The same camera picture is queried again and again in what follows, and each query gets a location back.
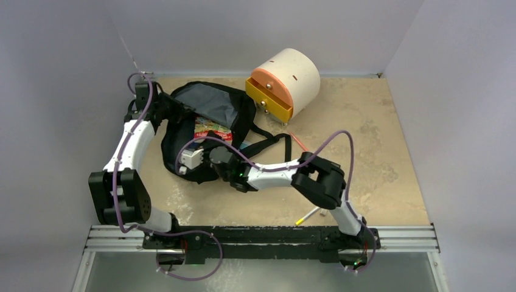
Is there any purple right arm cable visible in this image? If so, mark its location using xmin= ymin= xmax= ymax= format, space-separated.
xmin=174 ymin=130 xmax=378 ymax=275

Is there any aluminium table frame rail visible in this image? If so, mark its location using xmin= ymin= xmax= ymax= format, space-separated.
xmin=72 ymin=71 xmax=441 ymax=292

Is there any black student backpack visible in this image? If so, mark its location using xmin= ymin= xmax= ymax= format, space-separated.
xmin=159 ymin=81 xmax=292 ymax=174

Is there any yellow white marker pen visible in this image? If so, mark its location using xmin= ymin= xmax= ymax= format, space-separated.
xmin=295 ymin=207 xmax=320 ymax=226

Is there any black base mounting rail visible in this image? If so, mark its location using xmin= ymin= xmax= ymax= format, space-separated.
xmin=142 ymin=226 xmax=381 ymax=266

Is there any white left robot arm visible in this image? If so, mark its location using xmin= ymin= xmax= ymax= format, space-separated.
xmin=88 ymin=81 xmax=181 ymax=249

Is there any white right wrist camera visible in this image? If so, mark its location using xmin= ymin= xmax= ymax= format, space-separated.
xmin=178 ymin=148 xmax=204 ymax=175

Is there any red sticker package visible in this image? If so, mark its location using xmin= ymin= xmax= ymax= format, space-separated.
xmin=193 ymin=116 xmax=233 ymax=144

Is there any cream cylindrical drawer box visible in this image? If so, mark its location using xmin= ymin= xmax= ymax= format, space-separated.
xmin=250 ymin=48 xmax=321 ymax=120

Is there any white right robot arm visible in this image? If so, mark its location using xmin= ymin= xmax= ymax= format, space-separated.
xmin=207 ymin=147 xmax=366 ymax=248

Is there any orange pen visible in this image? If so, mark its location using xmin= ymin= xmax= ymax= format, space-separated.
xmin=288 ymin=131 xmax=309 ymax=151

